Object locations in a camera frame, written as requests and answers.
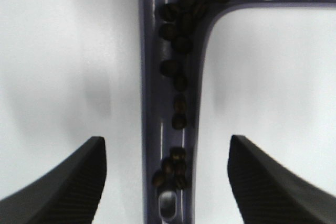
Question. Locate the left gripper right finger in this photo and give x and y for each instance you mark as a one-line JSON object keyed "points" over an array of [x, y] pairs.
{"points": [[267, 192]]}

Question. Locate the pile of coffee beans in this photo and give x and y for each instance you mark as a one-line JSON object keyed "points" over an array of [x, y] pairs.
{"points": [[180, 21]]}

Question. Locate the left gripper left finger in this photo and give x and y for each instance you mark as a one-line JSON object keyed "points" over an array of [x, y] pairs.
{"points": [[69, 193]]}

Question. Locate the purple plastic dustpan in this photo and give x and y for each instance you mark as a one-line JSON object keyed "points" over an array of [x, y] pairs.
{"points": [[169, 156]]}

